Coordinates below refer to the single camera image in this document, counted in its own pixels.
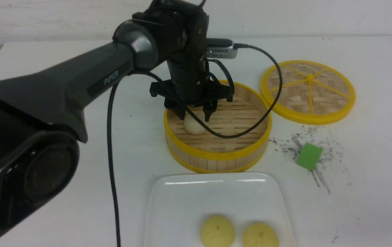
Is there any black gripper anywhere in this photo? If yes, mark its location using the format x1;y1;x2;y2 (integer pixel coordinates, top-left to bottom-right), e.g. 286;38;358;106
149;58;234;122

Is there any white steamed bun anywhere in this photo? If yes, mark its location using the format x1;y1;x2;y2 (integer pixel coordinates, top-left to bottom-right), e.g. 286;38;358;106
183;114;207;136

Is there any yellow steamed bun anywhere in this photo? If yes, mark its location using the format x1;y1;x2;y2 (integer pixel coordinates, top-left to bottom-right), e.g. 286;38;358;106
242;222;279;247

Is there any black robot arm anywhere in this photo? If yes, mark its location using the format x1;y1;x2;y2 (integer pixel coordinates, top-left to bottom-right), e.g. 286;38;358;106
0;0;234;237

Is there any white square plate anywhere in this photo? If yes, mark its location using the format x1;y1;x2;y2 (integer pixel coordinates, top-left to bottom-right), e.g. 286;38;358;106
143;172;297;247

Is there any yellow bun on plate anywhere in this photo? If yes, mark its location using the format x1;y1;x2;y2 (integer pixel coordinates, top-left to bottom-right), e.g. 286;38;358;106
200;215;235;247

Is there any bamboo steamer basket yellow rim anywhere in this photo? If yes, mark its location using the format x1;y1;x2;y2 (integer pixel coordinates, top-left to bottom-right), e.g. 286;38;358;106
163;82;272;173

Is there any bamboo steamer lid yellow rim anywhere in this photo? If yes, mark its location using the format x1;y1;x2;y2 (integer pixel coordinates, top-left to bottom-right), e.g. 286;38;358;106
273;60;356;125

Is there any green sponge block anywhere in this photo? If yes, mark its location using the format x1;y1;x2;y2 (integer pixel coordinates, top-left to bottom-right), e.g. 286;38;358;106
296;143;323;172

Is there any black camera cable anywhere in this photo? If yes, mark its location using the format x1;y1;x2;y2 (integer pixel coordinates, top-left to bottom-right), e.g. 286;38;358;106
107;43;283;247

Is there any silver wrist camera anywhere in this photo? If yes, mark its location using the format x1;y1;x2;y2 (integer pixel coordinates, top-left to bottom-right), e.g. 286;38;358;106
205;38;238;59

